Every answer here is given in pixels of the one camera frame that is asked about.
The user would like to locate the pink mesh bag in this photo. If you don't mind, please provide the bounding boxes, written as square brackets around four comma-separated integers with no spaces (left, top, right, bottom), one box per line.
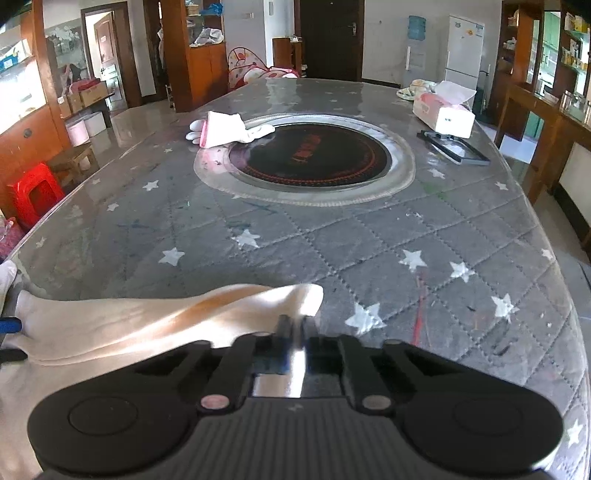
[0,217,26,259]

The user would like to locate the red plastic stool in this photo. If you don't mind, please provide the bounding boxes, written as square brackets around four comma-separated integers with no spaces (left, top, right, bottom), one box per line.
[7,162,65,228]

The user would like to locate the white water dispenser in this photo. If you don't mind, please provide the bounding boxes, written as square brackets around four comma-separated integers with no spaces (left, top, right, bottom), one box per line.
[404,41,426,85]

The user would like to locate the pink white tissue pack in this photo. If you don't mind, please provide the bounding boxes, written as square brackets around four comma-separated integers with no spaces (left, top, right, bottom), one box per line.
[412,80,477,139]

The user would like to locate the tall wooden shelf cabinet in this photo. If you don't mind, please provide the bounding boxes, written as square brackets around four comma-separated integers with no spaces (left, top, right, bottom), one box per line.
[159,0,229,112]

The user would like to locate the grey star quilted tablecloth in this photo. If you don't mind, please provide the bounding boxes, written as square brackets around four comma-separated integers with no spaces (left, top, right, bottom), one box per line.
[0,78,585,480]

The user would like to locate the white glove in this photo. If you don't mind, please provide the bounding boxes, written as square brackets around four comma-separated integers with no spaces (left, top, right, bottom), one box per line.
[186,111,276,149]

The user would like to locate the pink storage bin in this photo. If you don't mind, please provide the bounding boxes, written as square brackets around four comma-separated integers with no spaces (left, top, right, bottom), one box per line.
[66,117,90,147]

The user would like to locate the wooden room divider shelf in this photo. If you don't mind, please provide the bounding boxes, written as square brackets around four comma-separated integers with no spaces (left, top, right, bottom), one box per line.
[489,0,591,139]

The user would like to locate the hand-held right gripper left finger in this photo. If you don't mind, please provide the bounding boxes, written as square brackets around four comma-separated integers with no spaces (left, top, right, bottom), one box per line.
[133,315,296,414]

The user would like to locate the hanging dark coats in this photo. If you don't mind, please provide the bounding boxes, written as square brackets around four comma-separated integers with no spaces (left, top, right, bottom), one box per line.
[157,28,170,84]

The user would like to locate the pink children's play tent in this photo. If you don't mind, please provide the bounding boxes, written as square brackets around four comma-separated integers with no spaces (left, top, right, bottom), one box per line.
[227,46,301,88]

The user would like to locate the white flower wall picture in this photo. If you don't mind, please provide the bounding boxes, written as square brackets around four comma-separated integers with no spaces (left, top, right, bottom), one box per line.
[46,25,88,81]

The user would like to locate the white plastic bag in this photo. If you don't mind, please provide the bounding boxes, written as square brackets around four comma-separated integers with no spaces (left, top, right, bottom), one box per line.
[191,28,223,47]

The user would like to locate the low wooden stool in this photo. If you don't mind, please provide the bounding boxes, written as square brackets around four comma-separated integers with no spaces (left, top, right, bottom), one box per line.
[46,143,100,188]

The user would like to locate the large cardboard box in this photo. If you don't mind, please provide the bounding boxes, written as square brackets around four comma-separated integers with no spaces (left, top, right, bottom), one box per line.
[81,82,109,108]

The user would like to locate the wooden sideboard table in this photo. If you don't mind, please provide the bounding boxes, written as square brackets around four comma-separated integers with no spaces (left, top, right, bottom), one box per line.
[494,82,591,206]

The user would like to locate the black rectangular frame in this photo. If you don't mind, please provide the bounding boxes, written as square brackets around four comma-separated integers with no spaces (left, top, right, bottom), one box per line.
[417,130,491,166]

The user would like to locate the light wooden interior door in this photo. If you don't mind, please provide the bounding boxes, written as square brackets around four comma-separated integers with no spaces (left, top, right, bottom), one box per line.
[81,2,141,109]

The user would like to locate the crumpled patterned cloth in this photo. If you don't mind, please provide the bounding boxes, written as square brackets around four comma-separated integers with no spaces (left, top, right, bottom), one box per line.
[397,79,437,100]

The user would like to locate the small wooden cabinet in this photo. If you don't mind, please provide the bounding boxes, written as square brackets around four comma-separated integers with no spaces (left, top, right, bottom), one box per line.
[272,37,303,72]

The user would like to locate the white storage bin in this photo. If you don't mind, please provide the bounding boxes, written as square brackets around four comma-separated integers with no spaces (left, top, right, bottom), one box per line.
[84,112,107,138]

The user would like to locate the white refrigerator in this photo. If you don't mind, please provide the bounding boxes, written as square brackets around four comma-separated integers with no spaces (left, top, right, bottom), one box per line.
[444,15,485,90]

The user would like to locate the dark wooden entrance door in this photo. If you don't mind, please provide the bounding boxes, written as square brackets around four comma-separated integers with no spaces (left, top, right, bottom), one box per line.
[294,0,365,80]

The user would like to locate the cream garment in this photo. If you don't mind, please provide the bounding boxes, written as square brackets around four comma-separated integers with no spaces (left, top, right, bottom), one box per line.
[0,260,325,480]

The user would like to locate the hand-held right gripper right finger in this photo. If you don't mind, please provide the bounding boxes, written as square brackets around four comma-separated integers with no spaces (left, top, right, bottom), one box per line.
[299,316,459,414]

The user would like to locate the round black induction cooktop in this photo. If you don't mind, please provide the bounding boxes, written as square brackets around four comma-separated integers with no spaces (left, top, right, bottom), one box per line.
[194,113,416,207]

